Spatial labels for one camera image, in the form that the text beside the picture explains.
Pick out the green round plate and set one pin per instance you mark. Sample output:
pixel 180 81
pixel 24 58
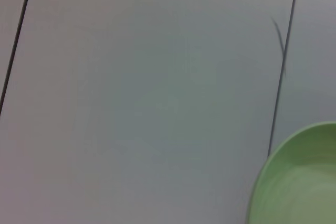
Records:
pixel 299 182

